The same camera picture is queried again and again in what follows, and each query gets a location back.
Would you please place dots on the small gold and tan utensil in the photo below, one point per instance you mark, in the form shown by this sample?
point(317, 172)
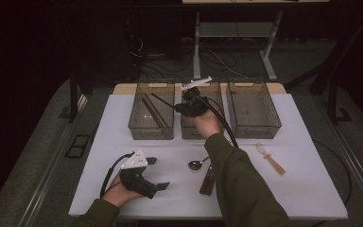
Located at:
point(275, 165)

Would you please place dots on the black metal stand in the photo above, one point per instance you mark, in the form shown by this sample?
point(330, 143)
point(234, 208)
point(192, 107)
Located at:
point(333, 101)

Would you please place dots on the person's right hand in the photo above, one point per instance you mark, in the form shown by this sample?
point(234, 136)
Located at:
point(209, 124)

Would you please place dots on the white metal desk frame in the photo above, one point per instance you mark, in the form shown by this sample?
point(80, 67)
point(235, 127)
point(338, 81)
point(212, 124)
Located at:
point(233, 30)

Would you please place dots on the translucent grey plastic bin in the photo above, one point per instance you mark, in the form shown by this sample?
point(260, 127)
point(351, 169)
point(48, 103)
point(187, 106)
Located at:
point(187, 133)
point(252, 110)
point(152, 132)

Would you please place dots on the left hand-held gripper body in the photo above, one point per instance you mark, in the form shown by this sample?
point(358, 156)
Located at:
point(135, 183)

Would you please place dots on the white table cover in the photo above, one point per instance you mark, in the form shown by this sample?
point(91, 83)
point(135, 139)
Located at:
point(176, 201)

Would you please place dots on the metal spoon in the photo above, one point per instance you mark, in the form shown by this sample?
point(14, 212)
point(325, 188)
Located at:
point(196, 164)

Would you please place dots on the person's left hand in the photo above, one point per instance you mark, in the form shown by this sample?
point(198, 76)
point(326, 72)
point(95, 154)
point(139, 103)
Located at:
point(118, 195)

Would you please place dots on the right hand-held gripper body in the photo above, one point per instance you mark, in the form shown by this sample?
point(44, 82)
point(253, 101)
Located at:
point(195, 107)

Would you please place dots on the metal floor rail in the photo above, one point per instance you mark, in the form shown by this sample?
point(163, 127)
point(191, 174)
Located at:
point(48, 176)
point(359, 176)

